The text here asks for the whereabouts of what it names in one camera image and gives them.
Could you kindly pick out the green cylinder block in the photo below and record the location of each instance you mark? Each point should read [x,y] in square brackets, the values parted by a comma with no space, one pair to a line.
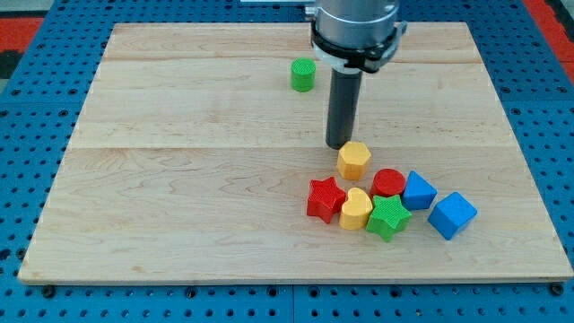
[303,71]

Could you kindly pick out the red star block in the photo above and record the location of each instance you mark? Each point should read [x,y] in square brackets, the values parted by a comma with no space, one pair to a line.
[325,199]

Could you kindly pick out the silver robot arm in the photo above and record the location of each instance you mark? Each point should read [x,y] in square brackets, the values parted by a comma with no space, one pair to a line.
[355,36]

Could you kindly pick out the blue cube block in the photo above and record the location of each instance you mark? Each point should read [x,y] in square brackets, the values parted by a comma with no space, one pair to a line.
[451,215]

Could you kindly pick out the yellow heart block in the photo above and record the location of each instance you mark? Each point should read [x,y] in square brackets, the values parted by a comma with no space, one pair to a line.
[356,210]

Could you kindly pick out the blue triangle block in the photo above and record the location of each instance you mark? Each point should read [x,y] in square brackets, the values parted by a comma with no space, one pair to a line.
[418,193]

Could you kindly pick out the green star block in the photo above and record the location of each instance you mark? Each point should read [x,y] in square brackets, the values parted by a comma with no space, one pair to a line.
[388,217]

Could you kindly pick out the yellow hexagon block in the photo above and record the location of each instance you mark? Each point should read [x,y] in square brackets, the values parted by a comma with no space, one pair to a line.
[353,160]

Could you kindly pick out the red cylinder block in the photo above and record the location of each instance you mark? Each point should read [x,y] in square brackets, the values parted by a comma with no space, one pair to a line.
[388,182]

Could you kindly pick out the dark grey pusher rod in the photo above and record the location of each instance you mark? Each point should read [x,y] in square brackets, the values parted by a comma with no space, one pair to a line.
[343,98]

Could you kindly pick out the light wooden board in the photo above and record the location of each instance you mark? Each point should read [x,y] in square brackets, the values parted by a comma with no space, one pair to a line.
[191,160]

